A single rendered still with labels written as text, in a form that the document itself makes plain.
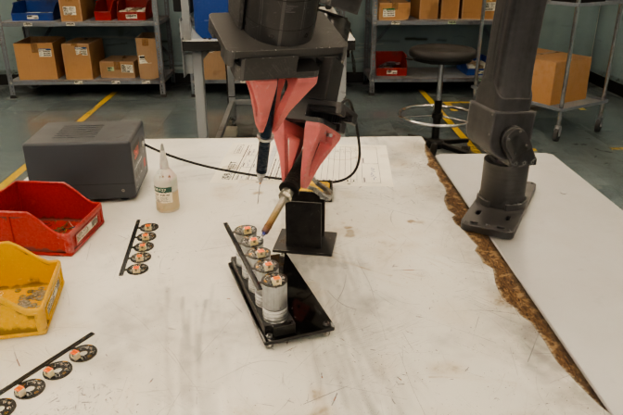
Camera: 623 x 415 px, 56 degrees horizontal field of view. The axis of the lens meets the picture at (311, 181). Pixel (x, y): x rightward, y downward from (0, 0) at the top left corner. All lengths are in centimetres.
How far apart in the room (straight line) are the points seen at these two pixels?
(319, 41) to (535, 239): 45
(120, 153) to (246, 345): 41
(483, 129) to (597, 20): 492
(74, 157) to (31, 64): 420
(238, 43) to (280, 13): 4
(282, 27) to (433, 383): 33
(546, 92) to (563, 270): 319
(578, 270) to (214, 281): 43
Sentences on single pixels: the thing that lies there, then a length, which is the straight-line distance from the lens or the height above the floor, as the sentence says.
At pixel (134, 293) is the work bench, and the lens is 69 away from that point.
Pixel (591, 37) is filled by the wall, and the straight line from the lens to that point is 572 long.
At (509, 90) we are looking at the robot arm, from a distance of 82.
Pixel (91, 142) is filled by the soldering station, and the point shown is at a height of 85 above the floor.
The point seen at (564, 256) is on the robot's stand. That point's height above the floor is 75.
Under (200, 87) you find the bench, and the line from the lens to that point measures 255.
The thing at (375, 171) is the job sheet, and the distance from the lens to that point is 100.
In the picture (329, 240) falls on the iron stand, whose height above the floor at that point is 75.
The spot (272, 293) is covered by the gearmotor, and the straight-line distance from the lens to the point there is 56.
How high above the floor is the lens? 111
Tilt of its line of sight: 22 degrees down
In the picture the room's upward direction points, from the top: straight up
